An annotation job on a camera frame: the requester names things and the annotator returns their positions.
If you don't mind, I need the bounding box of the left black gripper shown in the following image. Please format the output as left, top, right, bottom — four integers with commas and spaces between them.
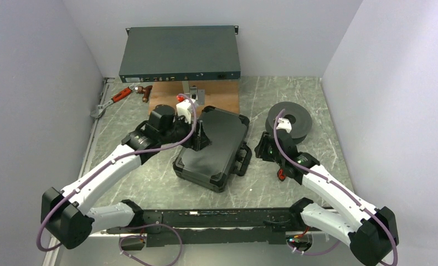
159, 112, 212, 151

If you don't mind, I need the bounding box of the black foam-lined poker case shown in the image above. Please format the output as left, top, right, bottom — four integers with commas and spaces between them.
173, 106, 252, 192

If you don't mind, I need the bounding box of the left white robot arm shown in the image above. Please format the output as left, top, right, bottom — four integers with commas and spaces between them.
38, 99, 210, 249

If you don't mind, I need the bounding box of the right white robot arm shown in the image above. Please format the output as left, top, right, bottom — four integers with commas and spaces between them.
255, 129, 399, 265

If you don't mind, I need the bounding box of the red black utility knife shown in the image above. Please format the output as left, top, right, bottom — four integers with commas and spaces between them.
276, 169, 286, 182

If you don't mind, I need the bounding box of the black filament spool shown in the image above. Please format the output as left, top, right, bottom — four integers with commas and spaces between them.
265, 101, 312, 145

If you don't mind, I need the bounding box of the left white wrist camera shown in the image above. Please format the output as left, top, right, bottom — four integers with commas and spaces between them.
176, 94, 198, 124

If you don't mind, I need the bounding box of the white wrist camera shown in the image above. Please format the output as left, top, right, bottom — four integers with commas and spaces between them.
276, 117, 292, 134
176, 94, 198, 124

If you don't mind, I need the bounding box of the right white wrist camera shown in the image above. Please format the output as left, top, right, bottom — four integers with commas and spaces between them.
276, 117, 292, 134

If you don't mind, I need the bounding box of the grey metal bracket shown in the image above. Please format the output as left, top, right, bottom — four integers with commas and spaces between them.
182, 81, 205, 105

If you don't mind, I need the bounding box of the brown wooden-handled brass tool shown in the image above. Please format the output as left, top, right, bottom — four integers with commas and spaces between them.
135, 85, 153, 103

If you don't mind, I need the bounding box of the grey rack network switch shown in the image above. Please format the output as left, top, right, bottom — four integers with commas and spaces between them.
118, 25, 241, 83

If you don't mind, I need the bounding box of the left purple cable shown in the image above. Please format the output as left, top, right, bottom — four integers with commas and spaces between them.
36, 93, 198, 266

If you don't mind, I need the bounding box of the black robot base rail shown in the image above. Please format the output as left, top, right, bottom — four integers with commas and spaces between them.
106, 207, 314, 247

